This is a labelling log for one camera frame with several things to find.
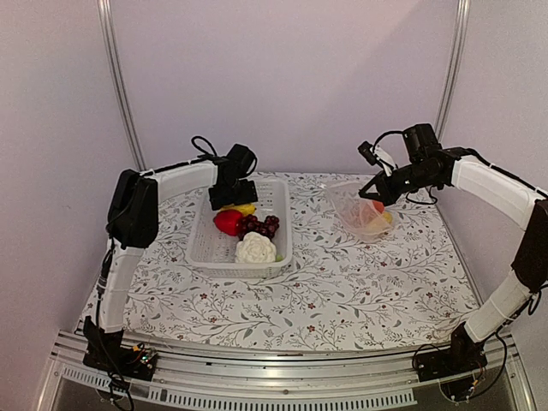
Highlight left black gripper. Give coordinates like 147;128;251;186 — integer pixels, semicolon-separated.
209;178;258;211

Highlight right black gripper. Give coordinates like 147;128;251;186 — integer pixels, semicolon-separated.
360;161;438;206

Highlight clear zip top bag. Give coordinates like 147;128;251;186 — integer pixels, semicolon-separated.
325;182;396;243

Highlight white plastic basket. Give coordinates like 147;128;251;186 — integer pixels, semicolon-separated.
186;177;293;278

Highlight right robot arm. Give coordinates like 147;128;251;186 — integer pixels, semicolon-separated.
358;142;547;373

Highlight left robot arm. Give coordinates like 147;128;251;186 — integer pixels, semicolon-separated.
96;154;257;334

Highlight red toy bell pepper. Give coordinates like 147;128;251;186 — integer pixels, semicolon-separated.
213;209;243;236

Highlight dark purple toy grapes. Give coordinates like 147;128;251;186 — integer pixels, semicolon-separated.
238;215;280;240

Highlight white toy cauliflower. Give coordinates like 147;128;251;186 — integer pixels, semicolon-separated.
235;232;277;264

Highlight floral table mat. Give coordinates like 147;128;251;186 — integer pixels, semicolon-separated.
83;170;483;352

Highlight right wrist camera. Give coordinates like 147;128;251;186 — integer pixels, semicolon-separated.
358;141;397;176

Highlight front aluminium rail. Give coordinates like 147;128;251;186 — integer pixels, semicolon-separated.
33;329;536;411

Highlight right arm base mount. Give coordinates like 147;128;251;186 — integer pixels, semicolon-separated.
411;339;487;382

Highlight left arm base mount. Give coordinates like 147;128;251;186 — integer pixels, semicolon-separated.
83;316;158;381

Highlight right aluminium frame post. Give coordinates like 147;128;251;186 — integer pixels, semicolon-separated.
434;0;471;141

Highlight aluminium frame post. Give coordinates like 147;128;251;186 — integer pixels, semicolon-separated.
97;0;146;170
434;0;471;141

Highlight left aluminium frame post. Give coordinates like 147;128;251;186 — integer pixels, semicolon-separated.
97;0;146;170

